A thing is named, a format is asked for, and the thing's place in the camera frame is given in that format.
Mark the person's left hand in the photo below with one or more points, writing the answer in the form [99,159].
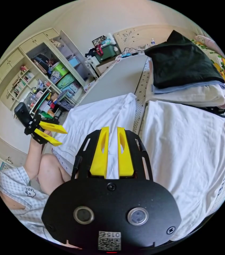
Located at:
[47,133]

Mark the grey flat board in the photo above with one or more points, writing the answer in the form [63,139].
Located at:
[116,79]

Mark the pile of clothes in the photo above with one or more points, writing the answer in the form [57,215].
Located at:
[180,59]

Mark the white short sleeve shirt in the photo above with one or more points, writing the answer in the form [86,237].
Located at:
[184,149]

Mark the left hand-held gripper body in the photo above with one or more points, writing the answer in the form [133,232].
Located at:
[33,124]

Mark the small clear bottle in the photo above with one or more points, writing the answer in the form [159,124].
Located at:
[153,41]

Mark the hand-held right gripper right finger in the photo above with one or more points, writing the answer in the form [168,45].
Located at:
[125,155]

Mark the white bedside cabinet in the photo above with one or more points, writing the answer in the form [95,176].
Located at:
[101,66]

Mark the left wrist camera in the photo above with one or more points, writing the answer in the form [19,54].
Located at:
[22,114]

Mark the bed with printed quilt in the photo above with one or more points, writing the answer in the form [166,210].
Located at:
[142,87]

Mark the person's body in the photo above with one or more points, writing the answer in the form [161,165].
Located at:
[50,169]

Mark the cream cupboard with shelves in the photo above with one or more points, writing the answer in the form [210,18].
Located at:
[34,65]

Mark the person's left forearm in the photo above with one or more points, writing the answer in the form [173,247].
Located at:
[32,161]

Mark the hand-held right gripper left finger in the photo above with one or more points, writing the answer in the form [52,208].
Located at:
[99,153]

